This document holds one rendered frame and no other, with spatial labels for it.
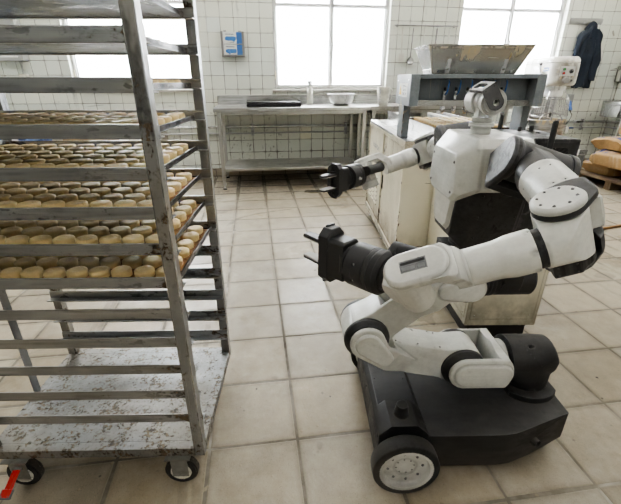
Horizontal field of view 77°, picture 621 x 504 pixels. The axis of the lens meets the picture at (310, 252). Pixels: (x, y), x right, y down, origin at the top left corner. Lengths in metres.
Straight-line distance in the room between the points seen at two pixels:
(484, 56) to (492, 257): 1.87
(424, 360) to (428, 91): 1.54
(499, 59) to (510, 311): 1.32
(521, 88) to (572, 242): 1.96
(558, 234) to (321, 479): 1.04
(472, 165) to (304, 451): 1.05
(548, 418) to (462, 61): 1.75
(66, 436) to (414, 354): 1.11
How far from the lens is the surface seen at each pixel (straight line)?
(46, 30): 0.99
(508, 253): 0.68
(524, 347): 1.49
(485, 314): 2.02
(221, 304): 1.53
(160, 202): 0.92
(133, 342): 1.16
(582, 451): 1.74
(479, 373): 1.40
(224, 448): 1.52
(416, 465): 1.36
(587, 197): 0.72
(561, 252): 0.70
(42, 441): 1.54
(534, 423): 1.50
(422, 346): 1.34
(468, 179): 1.05
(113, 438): 1.45
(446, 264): 0.66
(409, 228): 2.46
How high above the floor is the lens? 1.15
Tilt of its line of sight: 24 degrees down
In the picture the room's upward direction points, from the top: straight up
